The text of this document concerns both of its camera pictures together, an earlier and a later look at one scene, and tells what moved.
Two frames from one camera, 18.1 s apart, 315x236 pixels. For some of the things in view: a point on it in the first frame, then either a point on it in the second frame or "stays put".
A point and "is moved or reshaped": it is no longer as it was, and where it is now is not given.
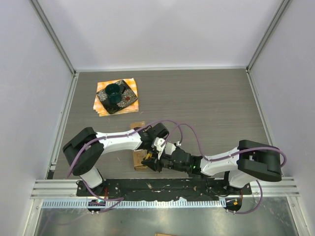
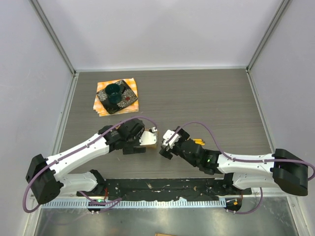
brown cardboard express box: x=139 y=155 is moved or reshaped
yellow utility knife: x=149 y=155 -> x=199 y=141
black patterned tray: x=128 y=97 stays put
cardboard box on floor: x=164 y=234 stays put
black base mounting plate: x=124 y=189 stays put
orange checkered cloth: x=98 y=106 stays put
